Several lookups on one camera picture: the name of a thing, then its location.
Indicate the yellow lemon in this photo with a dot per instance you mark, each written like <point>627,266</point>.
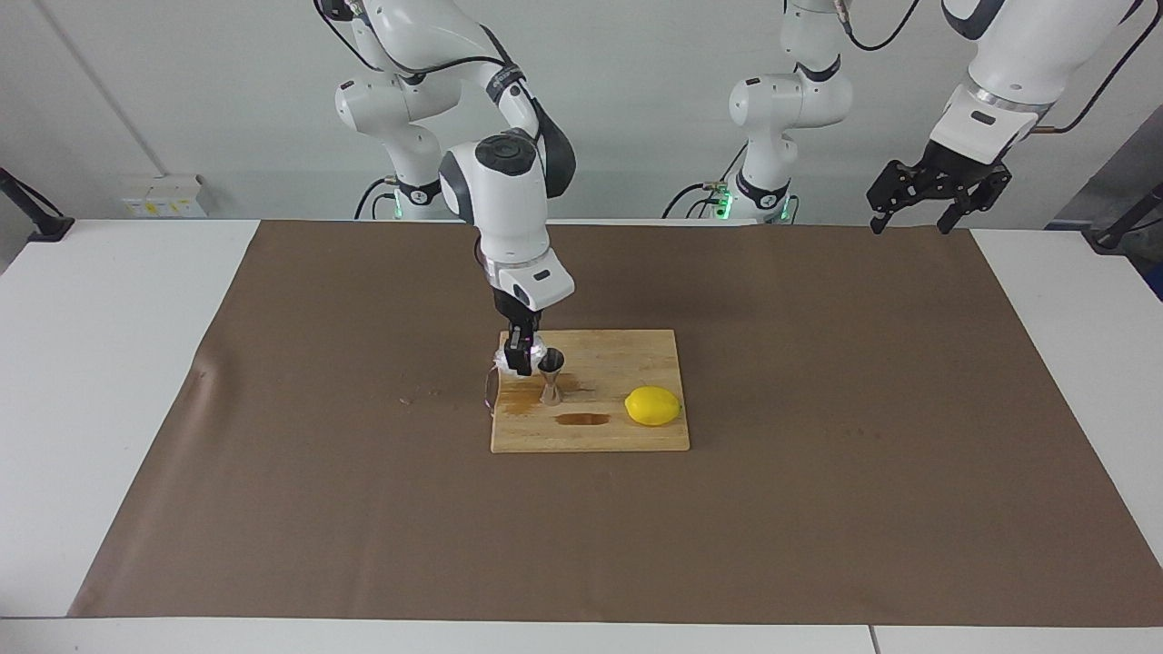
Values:
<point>652,406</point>

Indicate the clear textured glass cup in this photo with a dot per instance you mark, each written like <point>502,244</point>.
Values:
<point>541,348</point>

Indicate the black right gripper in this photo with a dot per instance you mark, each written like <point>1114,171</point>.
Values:
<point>516,311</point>

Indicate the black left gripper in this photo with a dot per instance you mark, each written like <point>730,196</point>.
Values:
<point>954,173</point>

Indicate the steel double jigger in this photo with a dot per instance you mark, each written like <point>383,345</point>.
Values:
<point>551,392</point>

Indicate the white wall socket box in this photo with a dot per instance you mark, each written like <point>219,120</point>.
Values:
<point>164,195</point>

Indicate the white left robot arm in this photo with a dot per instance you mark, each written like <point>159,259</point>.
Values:
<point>1018,45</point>

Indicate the wooden cutting board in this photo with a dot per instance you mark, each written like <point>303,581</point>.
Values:
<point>618,436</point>

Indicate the black clamp stand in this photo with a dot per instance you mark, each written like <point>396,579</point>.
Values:
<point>50,227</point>
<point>1110,238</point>

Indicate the blue plastic object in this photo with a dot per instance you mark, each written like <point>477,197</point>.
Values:
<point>1157,283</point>

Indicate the dark grey panel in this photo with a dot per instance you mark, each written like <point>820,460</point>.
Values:
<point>1104,186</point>

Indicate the brown paper table mat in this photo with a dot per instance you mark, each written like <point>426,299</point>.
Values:
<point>363,527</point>

